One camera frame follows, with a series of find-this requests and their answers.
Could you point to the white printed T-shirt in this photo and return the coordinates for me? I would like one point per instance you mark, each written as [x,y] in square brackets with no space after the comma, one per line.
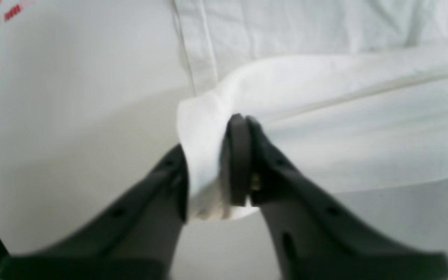
[353,92]

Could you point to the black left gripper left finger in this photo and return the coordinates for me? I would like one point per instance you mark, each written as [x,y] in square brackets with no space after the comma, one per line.
[133,239]

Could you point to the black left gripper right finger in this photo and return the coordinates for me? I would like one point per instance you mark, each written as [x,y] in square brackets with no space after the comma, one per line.
[314,236]

